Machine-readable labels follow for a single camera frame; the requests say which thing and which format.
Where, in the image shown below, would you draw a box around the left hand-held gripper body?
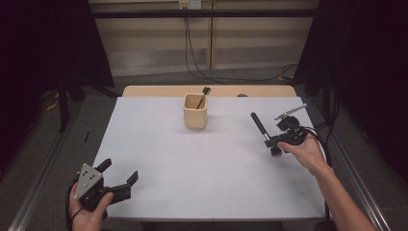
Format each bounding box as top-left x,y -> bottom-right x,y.
73,163 -> 133,221

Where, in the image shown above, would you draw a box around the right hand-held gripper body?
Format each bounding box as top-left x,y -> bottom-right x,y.
274,103 -> 309,146

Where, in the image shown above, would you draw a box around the thick black makeup brush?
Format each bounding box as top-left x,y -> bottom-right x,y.
250,112 -> 284,158

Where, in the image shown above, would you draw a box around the beige square cup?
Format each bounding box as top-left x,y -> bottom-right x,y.
182,92 -> 209,131

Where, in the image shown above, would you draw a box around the thin black makeup brush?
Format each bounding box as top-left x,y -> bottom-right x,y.
195,86 -> 213,110

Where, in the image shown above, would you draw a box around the person's right hand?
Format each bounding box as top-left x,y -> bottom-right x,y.
276,134 -> 333,177

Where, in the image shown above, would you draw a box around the person's left hand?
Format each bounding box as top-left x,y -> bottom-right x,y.
68,184 -> 115,231

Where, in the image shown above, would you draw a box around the black metal stand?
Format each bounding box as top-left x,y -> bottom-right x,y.
57,68 -> 70,133

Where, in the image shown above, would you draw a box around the white table mat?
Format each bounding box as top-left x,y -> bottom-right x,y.
76,95 -> 331,222

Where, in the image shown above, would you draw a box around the wooden table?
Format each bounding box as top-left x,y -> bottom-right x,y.
121,85 -> 298,98

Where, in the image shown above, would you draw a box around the dark curtain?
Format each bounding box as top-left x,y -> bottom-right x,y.
293,0 -> 408,186
0,0 -> 115,181

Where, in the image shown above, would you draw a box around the black horizontal bar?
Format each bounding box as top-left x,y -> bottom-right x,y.
90,9 -> 319,19

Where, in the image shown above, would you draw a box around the black floor cables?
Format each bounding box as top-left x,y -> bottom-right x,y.
313,70 -> 342,162

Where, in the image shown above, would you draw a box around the metal floor rail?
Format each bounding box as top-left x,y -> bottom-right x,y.
306,95 -> 393,231
8,105 -> 83,231

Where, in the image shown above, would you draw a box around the yellow floor cable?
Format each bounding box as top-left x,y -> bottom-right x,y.
45,91 -> 61,112

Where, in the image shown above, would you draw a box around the black wall cable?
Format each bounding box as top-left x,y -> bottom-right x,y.
184,8 -> 299,85

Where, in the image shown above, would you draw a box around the white wall outlet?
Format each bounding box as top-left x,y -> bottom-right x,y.
178,0 -> 203,10

